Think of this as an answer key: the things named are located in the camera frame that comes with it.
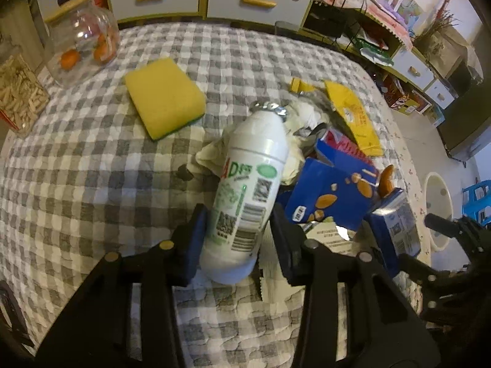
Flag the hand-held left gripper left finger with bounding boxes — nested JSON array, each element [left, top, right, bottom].
[[34, 203, 210, 368]]

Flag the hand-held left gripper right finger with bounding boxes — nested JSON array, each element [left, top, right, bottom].
[[270, 203, 442, 368]]

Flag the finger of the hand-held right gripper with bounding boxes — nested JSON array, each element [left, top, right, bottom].
[[397, 253, 461, 296], [424, 213, 466, 238]]

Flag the white plastic bin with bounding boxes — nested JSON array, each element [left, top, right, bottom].
[[422, 172, 456, 254]]

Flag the small blue carton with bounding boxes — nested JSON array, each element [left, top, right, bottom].
[[368, 165, 423, 277]]

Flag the white plastic bottle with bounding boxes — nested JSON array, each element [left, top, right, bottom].
[[199, 100, 290, 286]]

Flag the yellow snack packet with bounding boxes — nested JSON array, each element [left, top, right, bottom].
[[324, 80, 384, 156]]

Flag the blue plastic stool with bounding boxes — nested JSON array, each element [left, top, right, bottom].
[[462, 179, 491, 228]]

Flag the large blue nut carton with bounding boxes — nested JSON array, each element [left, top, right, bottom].
[[276, 138, 384, 234]]

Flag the dark grey fridge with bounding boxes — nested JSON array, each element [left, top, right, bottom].
[[437, 113, 491, 162]]

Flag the grey checked tablecloth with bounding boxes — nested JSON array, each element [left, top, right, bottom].
[[0, 21, 426, 368]]

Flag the red picture box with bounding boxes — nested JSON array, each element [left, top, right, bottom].
[[408, 91, 431, 114]]

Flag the crumpled cream tissue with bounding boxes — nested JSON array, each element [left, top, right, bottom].
[[195, 100, 327, 185]]

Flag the cartoon cardboard box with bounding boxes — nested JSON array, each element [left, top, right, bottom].
[[385, 80, 411, 112]]

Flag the yellow sponge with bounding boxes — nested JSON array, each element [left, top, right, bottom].
[[125, 57, 207, 141]]

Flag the black microwave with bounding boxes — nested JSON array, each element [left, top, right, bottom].
[[447, 62, 483, 96]]

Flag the green white bags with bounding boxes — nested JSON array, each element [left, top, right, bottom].
[[355, 36, 396, 66]]

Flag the dark chair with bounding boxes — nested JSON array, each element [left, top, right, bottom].
[[0, 280, 35, 361]]

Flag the dried grass bouquet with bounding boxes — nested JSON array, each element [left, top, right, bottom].
[[416, 8, 461, 60]]

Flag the pink cloth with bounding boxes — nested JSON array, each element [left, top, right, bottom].
[[282, 0, 416, 47]]

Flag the small orange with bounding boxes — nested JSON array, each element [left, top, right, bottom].
[[60, 49, 82, 71], [93, 34, 116, 63]]

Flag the colourful map poster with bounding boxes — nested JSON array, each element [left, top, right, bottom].
[[399, 0, 424, 27]]

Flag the black box device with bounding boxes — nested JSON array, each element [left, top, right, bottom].
[[307, 4, 348, 39]]

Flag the round glass jar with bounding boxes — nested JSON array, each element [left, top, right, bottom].
[[44, 0, 121, 87]]

